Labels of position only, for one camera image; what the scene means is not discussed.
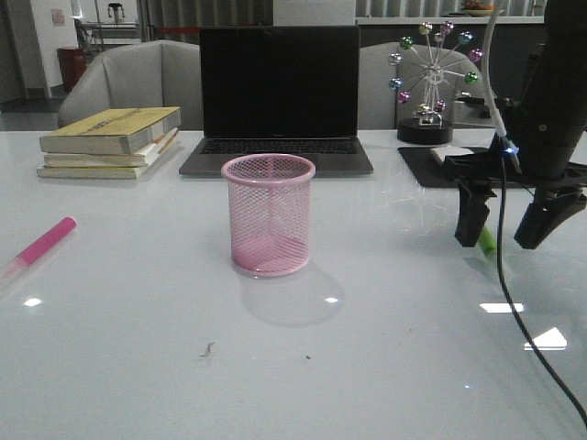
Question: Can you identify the left grey armchair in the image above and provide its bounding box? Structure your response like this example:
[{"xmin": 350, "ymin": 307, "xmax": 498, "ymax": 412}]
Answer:
[{"xmin": 58, "ymin": 39, "xmax": 204, "ymax": 130}]

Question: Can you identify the black cable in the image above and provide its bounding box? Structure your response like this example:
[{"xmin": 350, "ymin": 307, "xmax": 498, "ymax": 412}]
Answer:
[{"xmin": 496, "ymin": 155, "xmax": 587, "ymax": 430}]

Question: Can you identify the middle cream book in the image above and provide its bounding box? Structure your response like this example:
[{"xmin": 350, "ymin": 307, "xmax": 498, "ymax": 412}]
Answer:
[{"xmin": 44, "ymin": 128, "xmax": 179, "ymax": 168}]

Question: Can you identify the grey laptop computer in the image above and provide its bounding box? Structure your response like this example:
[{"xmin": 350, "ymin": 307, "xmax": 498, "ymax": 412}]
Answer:
[{"xmin": 179, "ymin": 25, "xmax": 373, "ymax": 178}]

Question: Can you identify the white computer mouse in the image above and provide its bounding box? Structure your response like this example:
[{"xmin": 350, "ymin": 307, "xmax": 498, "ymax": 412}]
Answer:
[{"xmin": 429, "ymin": 146, "xmax": 473, "ymax": 166}]

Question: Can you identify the pink highlighter pen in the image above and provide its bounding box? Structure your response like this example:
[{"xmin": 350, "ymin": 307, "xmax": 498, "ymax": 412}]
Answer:
[{"xmin": 1, "ymin": 216, "xmax": 77, "ymax": 292}]

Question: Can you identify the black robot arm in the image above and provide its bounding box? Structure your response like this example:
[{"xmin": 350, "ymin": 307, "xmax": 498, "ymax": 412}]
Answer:
[{"xmin": 442, "ymin": 1, "xmax": 586, "ymax": 249}]

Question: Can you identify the white cable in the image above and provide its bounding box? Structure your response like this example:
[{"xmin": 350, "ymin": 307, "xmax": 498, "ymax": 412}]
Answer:
[{"xmin": 481, "ymin": 0, "xmax": 510, "ymax": 138}]

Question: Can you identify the bottom cream book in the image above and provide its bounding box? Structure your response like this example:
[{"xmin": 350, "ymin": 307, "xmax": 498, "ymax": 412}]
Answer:
[{"xmin": 37, "ymin": 143, "xmax": 174, "ymax": 180}]

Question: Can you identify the top yellow book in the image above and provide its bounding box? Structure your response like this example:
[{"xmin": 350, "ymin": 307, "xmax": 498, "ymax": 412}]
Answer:
[{"xmin": 39, "ymin": 106, "xmax": 182, "ymax": 155}]

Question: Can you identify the right grey armchair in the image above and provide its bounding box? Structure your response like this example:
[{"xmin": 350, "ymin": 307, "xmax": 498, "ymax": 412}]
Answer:
[{"xmin": 358, "ymin": 42, "xmax": 493, "ymax": 129}]

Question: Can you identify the white box behind laptop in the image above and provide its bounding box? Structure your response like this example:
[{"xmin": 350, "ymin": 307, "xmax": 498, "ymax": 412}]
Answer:
[{"xmin": 272, "ymin": 0, "xmax": 356, "ymax": 26}]

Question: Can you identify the pink mesh pen holder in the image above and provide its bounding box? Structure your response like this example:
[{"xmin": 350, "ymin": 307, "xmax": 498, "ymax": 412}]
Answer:
[{"xmin": 221, "ymin": 153, "xmax": 316, "ymax": 277}]

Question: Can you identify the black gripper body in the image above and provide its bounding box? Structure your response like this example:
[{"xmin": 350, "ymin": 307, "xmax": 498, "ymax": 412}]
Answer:
[{"xmin": 442, "ymin": 98, "xmax": 587, "ymax": 203}]

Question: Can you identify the cream book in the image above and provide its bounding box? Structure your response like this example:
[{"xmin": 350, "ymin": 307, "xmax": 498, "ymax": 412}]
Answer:
[
  {"xmin": 37, "ymin": 143, "xmax": 174, "ymax": 180},
  {"xmin": 44, "ymin": 128, "xmax": 179, "ymax": 168}
]

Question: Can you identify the fruit bowl on counter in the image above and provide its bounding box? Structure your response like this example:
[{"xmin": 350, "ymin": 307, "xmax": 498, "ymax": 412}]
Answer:
[{"xmin": 460, "ymin": 0, "xmax": 495, "ymax": 17}]

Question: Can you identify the black mouse pad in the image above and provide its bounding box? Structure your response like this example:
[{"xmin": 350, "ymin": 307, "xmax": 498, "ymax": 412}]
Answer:
[{"xmin": 398, "ymin": 146, "xmax": 535, "ymax": 189}]

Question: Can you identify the grey armchair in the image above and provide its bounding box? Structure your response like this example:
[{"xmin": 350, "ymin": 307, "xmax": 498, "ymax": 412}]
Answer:
[
  {"xmin": 358, "ymin": 42, "xmax": 493, "ymax": 129},
  {"xmin": 58, "ymin": 39, "xmax": 204, "ymax": 130}
]

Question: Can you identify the green highlighter pen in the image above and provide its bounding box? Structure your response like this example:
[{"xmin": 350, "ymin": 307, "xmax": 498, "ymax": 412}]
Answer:
[{"xmin": 477, "ymin": 226, "xmax": 497, "ymax": 257}]

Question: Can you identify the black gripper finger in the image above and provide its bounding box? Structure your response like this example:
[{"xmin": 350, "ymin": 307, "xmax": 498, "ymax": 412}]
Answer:
[
  {"xmin": 455, "ymin": 178, "xmax": 496, "ymax": 248},
  {"xmin": 515, "ymin": 186, "xmax": 586, "ymax": 249}
]

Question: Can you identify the ferris wheel desk ornament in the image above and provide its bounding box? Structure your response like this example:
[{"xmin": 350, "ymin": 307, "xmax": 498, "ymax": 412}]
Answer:
[{"xmin": 387, "ymin": 20, "xmax": 483, "ymax": 145}]

